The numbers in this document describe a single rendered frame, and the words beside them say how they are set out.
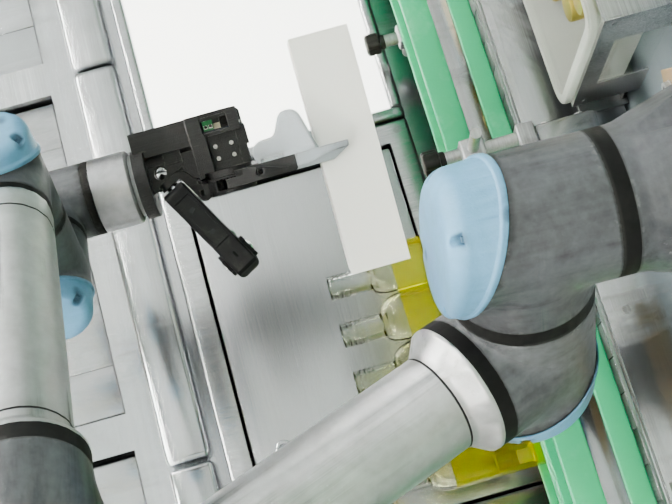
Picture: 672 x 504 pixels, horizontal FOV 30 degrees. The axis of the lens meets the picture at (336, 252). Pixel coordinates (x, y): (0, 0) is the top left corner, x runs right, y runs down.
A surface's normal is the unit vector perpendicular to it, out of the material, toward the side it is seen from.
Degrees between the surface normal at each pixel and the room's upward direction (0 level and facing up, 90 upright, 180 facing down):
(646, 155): 73
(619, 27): 90
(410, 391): 94
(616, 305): 90
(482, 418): 69
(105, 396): 90
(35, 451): 116
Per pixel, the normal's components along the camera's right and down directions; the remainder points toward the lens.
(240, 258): 0.07, 0.04
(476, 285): 0.12, 0.55
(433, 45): -0.04, -0.25
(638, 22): 0.27, 0.93
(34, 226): 0.58, -0.68
